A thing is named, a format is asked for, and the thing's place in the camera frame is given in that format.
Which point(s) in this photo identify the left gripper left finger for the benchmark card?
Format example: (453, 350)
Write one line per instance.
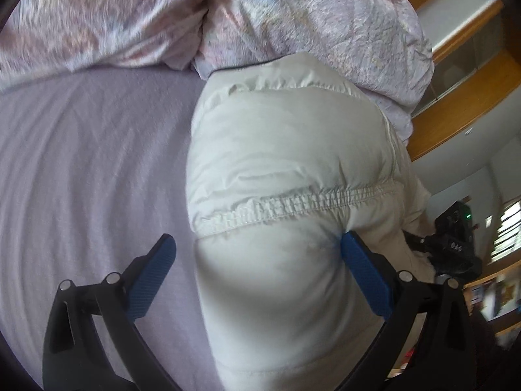
(73, 354)

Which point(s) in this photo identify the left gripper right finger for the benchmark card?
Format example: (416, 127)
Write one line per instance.
(442, 357)

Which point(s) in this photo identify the cream puffer jacket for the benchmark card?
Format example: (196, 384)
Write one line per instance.
(285, 158)

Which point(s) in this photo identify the lilac bed sheet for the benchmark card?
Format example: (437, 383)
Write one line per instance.
(93, 169)

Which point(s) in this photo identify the floral pink duvet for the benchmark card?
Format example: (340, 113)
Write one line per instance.
(378, 45)

